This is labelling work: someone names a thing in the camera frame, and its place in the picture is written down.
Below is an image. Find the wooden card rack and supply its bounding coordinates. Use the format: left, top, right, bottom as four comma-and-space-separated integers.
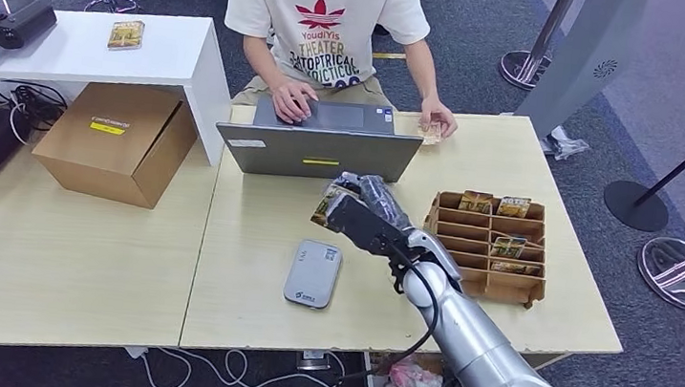
416, 188, 556, 311

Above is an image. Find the brown cardboard box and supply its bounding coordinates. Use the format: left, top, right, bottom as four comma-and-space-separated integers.
26, 74, 204, 214

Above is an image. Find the grey laptop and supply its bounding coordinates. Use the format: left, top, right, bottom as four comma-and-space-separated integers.
210, 87, 427, 193

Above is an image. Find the pink plastic bag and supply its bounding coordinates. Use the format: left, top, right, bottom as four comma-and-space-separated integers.
386, 357, 448, 387

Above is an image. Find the yellow floor tape strip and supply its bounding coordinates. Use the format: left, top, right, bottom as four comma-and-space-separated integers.
370, 49, 408, 64

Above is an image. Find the chrome stanchion post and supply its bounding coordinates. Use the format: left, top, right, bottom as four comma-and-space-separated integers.
496, 0, 581, 97

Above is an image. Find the grey standing panel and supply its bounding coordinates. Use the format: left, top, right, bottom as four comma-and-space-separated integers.
512, 0, 650, 151

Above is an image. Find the grey floor socket box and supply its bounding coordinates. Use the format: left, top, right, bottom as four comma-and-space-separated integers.
296, 348, 331, 375

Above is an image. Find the white desk shelf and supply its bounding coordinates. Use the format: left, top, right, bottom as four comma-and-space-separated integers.
0, 0, 243, 170

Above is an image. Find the black cable bundle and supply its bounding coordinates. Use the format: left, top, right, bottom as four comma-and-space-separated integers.
0, 77, 72, 134

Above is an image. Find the person's left hand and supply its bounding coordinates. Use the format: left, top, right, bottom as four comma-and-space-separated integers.
417, 96, 462, 142

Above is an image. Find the crumpled clear plastic wrap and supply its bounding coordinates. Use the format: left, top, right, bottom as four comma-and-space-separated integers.
536, 123, 592, 164

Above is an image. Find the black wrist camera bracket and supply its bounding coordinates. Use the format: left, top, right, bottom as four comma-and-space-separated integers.
321, 191, 422, 265

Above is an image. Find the gold room key card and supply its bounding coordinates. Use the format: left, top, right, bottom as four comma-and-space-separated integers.
487, 233, 529, 262
457, 188, 496, 216
106, 17, 146, 54
495, 195, 533, 221
489, 259, 544, 279

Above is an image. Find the person's right hand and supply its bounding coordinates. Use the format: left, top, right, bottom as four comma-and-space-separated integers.
267, 75, 323, 128

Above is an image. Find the black stanchion post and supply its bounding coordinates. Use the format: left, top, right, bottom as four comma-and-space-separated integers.
599, 83, 685, 237

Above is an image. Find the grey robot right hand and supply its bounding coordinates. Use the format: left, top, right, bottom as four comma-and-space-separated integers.
321, 168, 420, 233

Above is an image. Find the black controller with screen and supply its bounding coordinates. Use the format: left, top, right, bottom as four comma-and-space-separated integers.
0, 0, 60, 75

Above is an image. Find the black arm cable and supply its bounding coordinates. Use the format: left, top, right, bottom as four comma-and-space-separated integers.
334, 241, 447, 387

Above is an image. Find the grey card reader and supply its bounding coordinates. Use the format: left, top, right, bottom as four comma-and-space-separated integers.
281, 237, 346, 312

